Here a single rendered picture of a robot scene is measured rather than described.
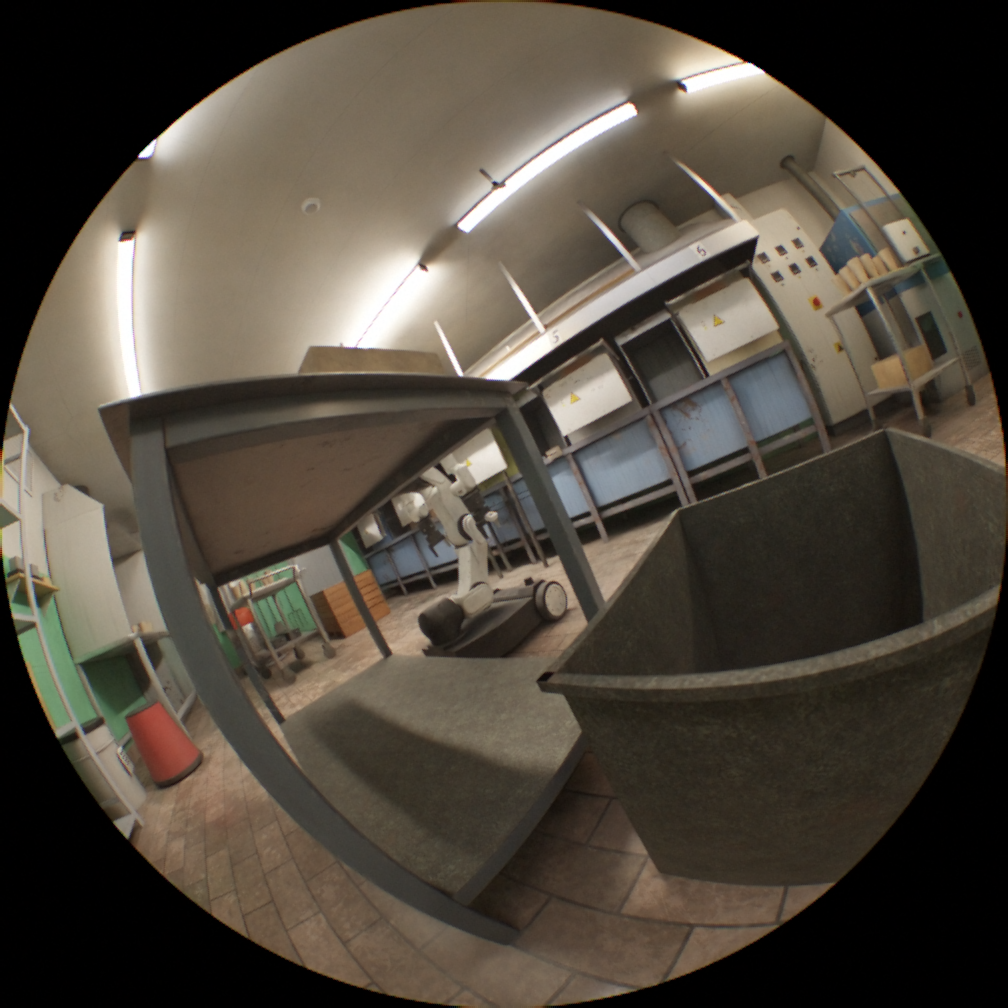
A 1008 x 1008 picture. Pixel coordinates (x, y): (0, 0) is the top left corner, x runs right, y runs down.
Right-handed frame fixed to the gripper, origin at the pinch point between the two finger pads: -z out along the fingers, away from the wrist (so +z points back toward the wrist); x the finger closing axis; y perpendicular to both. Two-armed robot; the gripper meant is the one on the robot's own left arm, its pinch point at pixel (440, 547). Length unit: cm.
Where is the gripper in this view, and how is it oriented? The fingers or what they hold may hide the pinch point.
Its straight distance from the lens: 183.2
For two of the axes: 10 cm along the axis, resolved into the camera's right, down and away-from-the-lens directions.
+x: 5.2, -4.5, 7.3
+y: -6.7, 3.1, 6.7
